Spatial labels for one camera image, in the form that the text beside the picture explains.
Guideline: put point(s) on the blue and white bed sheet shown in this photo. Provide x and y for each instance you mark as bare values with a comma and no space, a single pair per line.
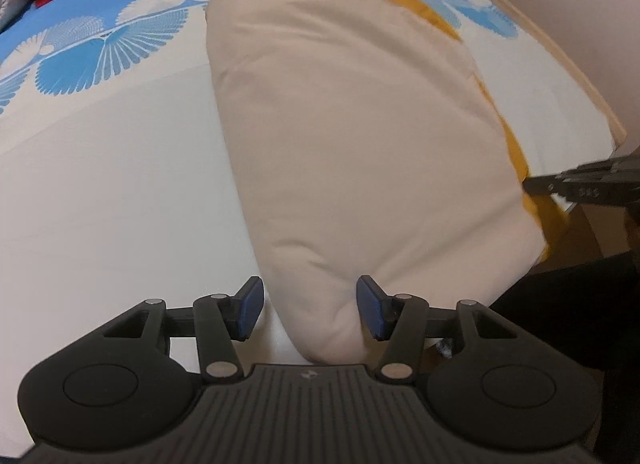
125,169

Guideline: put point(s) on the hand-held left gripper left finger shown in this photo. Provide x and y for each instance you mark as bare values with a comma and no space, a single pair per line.
250,309

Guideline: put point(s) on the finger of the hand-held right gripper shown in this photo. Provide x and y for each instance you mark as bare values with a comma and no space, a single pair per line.
545,185

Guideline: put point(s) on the beige and mustard hoodie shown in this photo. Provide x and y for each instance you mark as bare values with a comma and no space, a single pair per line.
350,119

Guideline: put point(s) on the wooden bed frame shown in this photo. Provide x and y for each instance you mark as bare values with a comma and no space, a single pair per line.
614,131

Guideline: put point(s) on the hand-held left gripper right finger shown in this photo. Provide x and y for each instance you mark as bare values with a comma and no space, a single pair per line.
370,305

